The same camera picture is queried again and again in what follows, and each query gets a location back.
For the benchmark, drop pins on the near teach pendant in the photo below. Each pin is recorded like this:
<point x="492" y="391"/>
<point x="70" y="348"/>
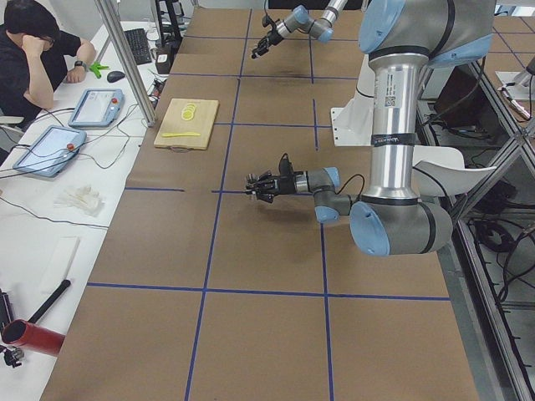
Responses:
<point x="51" y="151"/>

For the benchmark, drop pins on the green plastic clamp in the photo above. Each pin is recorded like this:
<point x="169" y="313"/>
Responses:
<point x="96" y="68"/>

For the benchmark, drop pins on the white foam block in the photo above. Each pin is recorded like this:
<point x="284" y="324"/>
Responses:
<point x="59" y="264"/>

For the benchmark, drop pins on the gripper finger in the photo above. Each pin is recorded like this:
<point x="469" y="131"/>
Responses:
<point x="258" y="195"/>
<point x="262" y="178"/>
<point x="257" y="53"/>
<point x="263" y="43"/>

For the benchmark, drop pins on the black handled tool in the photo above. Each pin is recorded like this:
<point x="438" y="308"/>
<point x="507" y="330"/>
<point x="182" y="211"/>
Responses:
<point x="55" y="295"/>

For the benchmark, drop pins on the black keyboard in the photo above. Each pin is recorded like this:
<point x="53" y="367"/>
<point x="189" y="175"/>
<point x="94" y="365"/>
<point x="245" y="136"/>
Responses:
<point x="139" y="45"/>

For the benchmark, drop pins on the steel jigger measuring cup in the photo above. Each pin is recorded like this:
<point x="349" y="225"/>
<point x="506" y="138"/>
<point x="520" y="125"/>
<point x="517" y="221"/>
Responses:
<point x="251" y="186"/>

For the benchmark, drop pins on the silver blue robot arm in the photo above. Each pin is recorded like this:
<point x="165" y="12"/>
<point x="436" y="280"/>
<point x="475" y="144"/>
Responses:
<point x="299" y="19"/>
<point x="400" y="38"/>

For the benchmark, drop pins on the seated person in black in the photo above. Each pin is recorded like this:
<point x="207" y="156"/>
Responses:
<point x="36" y="57"/>

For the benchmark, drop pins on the lemon slice one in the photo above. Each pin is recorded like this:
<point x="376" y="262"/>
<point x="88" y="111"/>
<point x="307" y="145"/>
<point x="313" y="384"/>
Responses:
<point x="186" y="116"/>

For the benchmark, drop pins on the yellow plastic knife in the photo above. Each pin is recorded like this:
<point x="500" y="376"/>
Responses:
<point x="181" y="134"/>

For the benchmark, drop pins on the red cylinder bottle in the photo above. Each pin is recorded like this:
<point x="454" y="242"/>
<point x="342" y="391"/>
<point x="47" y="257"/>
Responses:
<point x="27" y="335"/>

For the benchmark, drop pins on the black computer mouse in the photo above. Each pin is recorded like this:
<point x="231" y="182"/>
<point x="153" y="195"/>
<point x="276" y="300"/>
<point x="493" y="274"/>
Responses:
<point x="115" y="76"/>

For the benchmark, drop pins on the far teach pendant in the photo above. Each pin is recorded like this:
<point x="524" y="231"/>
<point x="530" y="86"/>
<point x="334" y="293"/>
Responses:
<point x="97" y="108"/>

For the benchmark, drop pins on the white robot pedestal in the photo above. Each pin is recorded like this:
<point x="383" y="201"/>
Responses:
<point x="352" y="124"/>

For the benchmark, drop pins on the white cloth gloves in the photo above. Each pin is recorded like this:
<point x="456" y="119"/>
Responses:
<point x="84" y="198"/>

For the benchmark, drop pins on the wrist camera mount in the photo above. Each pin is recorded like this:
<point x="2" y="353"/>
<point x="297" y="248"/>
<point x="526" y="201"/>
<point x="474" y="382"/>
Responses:
<point x="285" y="166"/>
<point x="267" y="21"/>

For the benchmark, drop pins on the aluminium frame post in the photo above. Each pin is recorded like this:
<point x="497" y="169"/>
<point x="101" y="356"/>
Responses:
<point x="112" y="23"/>

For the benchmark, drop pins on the bamboo cutting board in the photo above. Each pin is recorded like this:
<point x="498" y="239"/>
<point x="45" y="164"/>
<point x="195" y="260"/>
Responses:
<point x="203" y="121"/>

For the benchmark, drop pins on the teach pendant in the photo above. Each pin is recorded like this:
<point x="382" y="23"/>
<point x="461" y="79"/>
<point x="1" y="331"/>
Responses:
<point x="97" y="108"/>
<point x="51" y="151"/>

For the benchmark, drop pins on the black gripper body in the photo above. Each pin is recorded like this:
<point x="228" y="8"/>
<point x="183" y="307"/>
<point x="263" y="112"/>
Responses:
<point x="285" y="184"/>
<point x="272" y="37"/>

